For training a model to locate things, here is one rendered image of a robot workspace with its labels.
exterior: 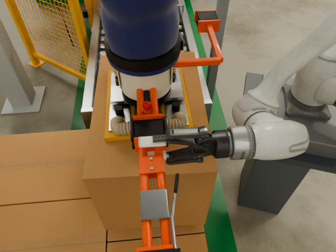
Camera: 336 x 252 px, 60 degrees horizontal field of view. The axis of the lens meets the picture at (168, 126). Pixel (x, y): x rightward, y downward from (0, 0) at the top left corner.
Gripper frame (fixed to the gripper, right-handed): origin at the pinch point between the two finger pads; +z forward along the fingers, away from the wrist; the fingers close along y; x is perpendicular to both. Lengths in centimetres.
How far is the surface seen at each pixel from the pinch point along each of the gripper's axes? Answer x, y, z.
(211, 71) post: 119, 76, -48
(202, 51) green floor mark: 192, 111, -57
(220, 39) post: 119, 49, -50
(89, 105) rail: 69, 52, 31
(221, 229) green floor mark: 16, 111, -39
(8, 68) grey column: 131, 72, 97
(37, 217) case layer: 10, 57, 50
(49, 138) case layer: 52, 57, 52
